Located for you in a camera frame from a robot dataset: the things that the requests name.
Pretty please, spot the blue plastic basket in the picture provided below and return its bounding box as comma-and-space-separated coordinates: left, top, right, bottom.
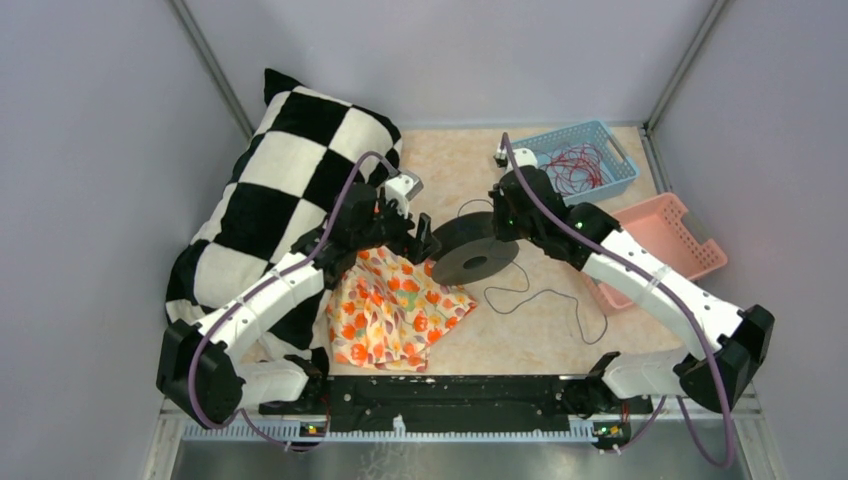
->
512, 120, 640, 204

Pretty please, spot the red wire bundle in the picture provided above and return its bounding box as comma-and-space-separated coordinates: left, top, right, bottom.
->
539, 142, 614, 197

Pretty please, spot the black white checkered pillow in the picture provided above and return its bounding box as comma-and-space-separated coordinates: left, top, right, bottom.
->
165, 69, 402, 324

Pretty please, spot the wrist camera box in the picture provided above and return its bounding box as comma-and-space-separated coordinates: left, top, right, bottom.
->
383, 170, 424, 217
493, 148, 539, 175

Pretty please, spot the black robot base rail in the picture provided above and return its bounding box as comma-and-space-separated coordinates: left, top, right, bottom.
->
259, 375, 653, 433

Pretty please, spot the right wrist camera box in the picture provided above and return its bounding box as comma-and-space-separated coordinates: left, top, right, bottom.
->
493, 148, 539, 175

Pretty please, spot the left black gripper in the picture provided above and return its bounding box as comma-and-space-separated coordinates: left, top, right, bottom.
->
353, 190, 441, 265

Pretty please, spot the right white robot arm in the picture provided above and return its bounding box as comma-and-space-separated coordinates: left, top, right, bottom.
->
489, 166, 775, 413

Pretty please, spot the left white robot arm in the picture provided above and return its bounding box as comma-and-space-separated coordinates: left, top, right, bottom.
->
156, 173, 439, 429

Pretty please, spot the dark grey cable spool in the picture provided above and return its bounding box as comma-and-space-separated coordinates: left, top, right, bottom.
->
430, 211, 519, 286

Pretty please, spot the floral orange cloth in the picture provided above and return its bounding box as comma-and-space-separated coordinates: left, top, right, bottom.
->
325, 247, 478, 372

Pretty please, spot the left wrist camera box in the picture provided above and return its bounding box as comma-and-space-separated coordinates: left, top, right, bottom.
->
383, 170, 424, 217

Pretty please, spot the pink plastic basket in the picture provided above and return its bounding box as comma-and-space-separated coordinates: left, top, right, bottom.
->
612, 192, 728, 281

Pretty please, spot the white slotted cable duct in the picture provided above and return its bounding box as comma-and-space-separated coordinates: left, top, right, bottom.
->
183, 416, 625, 445

